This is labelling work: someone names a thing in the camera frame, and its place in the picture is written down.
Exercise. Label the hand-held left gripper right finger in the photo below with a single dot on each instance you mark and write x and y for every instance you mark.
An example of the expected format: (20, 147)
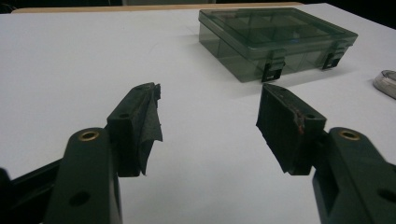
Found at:
(286, 130)

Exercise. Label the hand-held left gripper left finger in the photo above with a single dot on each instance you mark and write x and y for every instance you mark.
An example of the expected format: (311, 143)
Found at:
(127, 130)

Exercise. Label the grey transparent compartment box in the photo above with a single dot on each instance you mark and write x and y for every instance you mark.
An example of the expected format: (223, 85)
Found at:
(280, 31)

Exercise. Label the white table cover board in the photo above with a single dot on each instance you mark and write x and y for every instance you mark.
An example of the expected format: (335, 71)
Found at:
(62, 68)

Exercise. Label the silver tape roll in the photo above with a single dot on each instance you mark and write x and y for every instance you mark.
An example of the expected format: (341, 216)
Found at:
(387, 83)

